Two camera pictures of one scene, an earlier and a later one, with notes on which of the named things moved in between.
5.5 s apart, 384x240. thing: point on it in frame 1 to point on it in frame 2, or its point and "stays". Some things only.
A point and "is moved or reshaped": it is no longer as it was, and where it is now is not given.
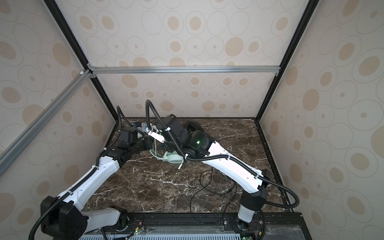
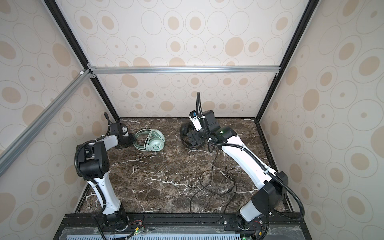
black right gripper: [163, 146] to [197, 139]
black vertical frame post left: [63, 24] stays
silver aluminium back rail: [183, 70] stays
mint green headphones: [172, 157] is moved or reshaped
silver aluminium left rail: [8, 154] stays
